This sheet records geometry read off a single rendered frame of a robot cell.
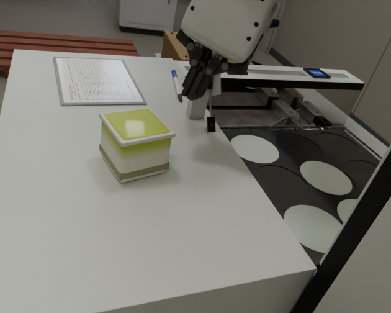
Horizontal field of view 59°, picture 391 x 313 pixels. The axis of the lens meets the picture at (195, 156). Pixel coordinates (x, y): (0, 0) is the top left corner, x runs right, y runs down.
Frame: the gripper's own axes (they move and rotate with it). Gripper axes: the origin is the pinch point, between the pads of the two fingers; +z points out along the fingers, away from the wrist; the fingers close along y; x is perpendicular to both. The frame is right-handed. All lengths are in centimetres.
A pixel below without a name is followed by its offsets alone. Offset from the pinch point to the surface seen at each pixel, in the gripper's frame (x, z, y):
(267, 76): -45.9, -1.7, -1.8
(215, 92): -9.6, 1.4, -0.6
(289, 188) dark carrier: -15.2, 10.5, -19.4
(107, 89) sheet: -10.4, 11.5, 18.4
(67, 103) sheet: -1.8, 14.3, 19.3
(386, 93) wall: -268, -16, -60
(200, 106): -12.4, 5.5, 1.4
